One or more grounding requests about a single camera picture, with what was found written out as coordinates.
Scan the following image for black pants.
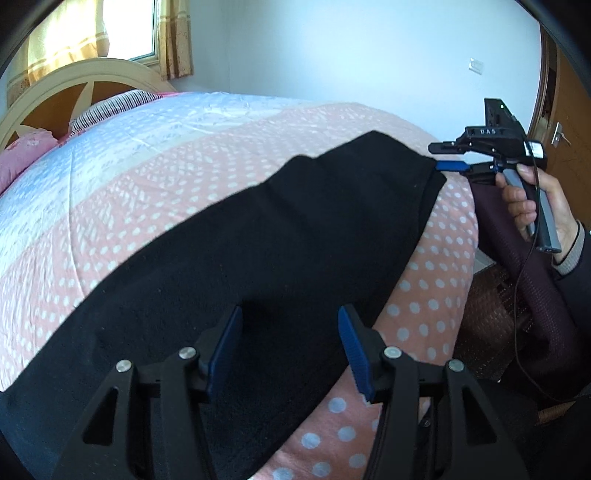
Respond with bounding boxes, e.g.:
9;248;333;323
1;132;446;479

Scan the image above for right forearm dark sleeve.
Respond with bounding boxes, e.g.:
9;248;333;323
553;221;591;321

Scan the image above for dark maroon clothing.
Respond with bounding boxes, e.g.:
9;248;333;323
471;183;574;372

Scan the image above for person right hand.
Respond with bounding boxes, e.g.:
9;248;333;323
501;164;580;266

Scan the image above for wooden door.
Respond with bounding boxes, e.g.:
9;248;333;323
529;30;591;225

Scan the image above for woven basket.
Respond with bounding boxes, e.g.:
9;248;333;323
453;264;533;382

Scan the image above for pink blue patterned bedspread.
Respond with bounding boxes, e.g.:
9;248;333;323
1;93;478;479

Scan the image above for striped pillow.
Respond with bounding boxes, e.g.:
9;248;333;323
69;89;161;137

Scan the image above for yellow curtain right side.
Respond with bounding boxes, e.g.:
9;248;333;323
157;0;193;80

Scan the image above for pink pillow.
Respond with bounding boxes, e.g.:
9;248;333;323
0;129;58;193

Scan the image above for cream wooden headboard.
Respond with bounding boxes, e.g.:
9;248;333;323
1;58;174;148

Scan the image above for window behind headboard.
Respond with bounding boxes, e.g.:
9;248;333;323
103;0;159;63

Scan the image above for yellow curtain by headboard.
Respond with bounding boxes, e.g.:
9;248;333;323
6;0;110;105

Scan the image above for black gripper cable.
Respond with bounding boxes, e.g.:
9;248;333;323
512;151;583;398

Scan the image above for metal door handle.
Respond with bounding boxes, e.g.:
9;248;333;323
551;121;571;148

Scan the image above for white wall switch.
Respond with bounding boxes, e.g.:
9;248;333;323
469;58;484;75

